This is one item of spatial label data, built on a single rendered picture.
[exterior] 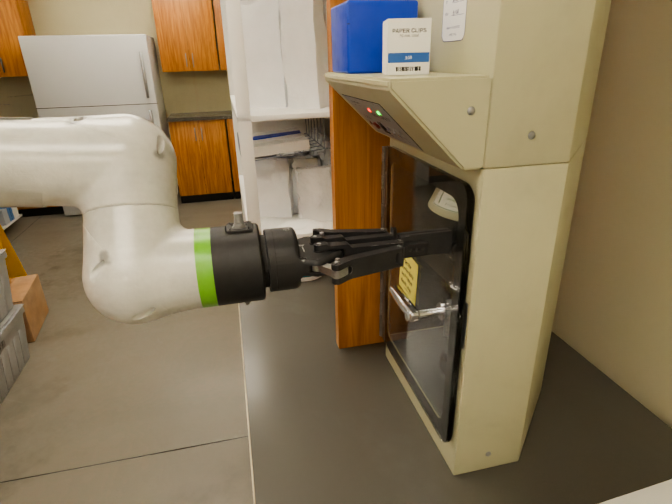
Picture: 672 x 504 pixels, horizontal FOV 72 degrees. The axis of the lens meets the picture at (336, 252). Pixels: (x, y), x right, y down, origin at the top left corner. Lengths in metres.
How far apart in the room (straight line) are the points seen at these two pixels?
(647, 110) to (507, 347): 0.51
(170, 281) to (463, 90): 0.37
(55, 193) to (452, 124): 0.42
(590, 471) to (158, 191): 0.73
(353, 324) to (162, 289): 0.58
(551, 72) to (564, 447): 0.59
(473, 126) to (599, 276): 0.62
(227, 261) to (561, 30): 0.43
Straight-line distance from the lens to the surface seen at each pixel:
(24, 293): 3.34
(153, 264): 0.52
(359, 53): 0.68
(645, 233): 1.00
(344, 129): 0.87
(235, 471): 2.11
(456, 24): 0.62
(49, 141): 0.55
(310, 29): 1.76
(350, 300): 0.98
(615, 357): 1.10
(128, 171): 0.54
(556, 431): 0.92
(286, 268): 0.52
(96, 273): 0.54
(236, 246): 0.52
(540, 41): 0.57
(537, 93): 0.57
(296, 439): 0.84
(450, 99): 0.52
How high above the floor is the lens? 1.53
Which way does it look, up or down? 23 degrees down
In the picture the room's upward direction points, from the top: 2 degrees counter-clockwise
